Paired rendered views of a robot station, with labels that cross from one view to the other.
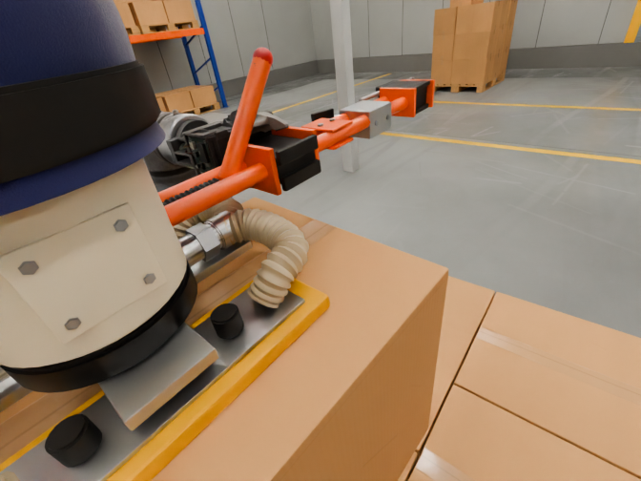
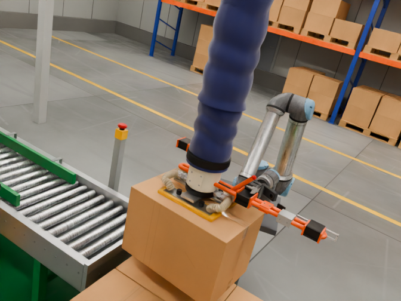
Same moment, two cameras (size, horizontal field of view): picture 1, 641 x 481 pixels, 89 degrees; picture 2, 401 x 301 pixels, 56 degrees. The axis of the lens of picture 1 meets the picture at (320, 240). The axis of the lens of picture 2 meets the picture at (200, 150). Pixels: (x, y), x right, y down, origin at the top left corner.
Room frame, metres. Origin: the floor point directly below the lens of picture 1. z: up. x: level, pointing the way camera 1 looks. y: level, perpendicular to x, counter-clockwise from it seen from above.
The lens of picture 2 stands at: (-0.31, -1.46, 2.07)
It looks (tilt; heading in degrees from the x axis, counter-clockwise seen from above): 23 degrees down; 73
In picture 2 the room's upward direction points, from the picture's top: 14 degrees clockwise
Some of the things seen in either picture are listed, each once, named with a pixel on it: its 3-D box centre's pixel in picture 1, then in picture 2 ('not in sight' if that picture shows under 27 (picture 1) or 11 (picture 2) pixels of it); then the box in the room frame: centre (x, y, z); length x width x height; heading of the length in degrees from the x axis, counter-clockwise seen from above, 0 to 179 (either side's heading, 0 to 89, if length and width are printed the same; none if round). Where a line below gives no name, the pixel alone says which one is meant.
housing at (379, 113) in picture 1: (365, 118); (286, 218); (0.58, -0.11, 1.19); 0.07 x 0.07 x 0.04; 45
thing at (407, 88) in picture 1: (406, 97); (313, 231); (0.67, -0.21, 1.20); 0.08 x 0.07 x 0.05; 135
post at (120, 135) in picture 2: not in sight; (113, 187); (-0.13, 1.21, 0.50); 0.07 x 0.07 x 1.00; 47
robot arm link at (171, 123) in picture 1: (188, 138); (264, 183); (0.58, 0.20, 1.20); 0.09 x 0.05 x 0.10; 137
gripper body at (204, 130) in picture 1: (213, 147); (256, 187); (0.52, 0.15, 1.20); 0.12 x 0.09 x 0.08; 47
